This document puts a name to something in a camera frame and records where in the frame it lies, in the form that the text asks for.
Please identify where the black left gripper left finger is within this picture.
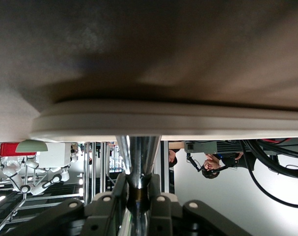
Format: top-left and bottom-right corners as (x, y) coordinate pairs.
(1, 173), (128, 236)

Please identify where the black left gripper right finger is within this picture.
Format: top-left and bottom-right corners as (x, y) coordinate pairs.
(148, 174), (252, 236)

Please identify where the steel cocktail jigger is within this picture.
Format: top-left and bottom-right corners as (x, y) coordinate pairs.
(115, 134), (163, 236)

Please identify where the person with dark hair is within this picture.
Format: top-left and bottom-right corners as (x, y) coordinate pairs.
(168, 149), (178, 168)

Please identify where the white cabinet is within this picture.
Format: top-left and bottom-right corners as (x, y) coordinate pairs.
(38, 142), (66, 169)

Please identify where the person in dark clothes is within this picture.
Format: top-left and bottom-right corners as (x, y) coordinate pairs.
(202, 151), (258, 180)

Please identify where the white humanoid robot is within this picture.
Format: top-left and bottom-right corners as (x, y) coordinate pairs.
(0, 152), (77, 196)

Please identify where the cream tray with rabbit print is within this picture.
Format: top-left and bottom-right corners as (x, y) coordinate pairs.
(29, 98), (298, 143)

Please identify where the green ceramic bowl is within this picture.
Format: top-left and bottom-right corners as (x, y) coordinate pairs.
(15, 139), (49, 153)

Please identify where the red box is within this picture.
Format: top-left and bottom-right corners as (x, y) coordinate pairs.
(0, 142), (24, 157)

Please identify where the brown table cover sheet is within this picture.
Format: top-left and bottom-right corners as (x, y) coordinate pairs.
(0, 0), (298, 142)

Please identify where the aluminium frame rack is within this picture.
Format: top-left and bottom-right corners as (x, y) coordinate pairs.
(82, 141), (110, 206)

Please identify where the black cable bundle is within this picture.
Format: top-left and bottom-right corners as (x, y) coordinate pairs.
(238, 138), (298, 209)

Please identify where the red cable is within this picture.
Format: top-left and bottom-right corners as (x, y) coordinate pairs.
(260, 138), (293, 145)

